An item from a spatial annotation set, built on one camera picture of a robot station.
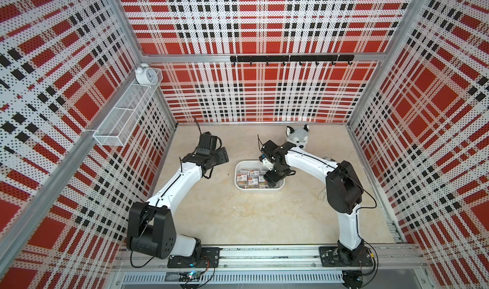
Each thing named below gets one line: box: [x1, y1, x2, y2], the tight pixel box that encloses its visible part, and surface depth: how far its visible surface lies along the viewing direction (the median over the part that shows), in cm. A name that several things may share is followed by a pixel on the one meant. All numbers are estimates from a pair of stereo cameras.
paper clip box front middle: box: [247, 175, 260, 187], surface depth 92 cm
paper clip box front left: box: [236, 174, 248, 186], surface depth 92 cm
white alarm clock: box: [134, 63, 158, 86], surface depth 82 cm
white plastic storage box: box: [234, 159, 286, 191], surface depth 92 cm
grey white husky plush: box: [285, 124, 310, 151], surface depth 92 cm
